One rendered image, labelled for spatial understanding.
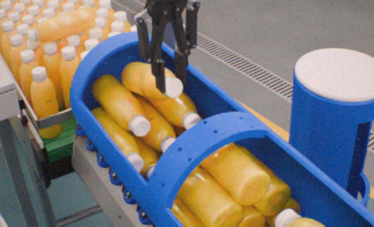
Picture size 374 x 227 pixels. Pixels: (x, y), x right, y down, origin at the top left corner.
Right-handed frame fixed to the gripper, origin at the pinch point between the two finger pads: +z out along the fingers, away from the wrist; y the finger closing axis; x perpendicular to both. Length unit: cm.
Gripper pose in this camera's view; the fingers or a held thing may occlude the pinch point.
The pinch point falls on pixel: (170, 72)
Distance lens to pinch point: 110.5
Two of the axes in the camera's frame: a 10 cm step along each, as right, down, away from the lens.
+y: 8.6, -3.2, 4.1
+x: -5.1, -4.8, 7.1
